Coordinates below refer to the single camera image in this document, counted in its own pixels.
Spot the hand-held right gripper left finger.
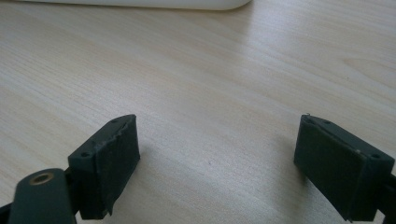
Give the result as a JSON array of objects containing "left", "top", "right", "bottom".
[{"left": 67, "top": 114, "right": 141, "bottom": 220}]

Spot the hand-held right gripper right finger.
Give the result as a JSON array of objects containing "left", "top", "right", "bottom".
[{"left": 293, "top": 113, "right": 396, "bottom": 222}]

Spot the white plastic bin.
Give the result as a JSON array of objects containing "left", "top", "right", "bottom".
[{"left": 18, "top": 0, "right": 253, "bottom": 11}]

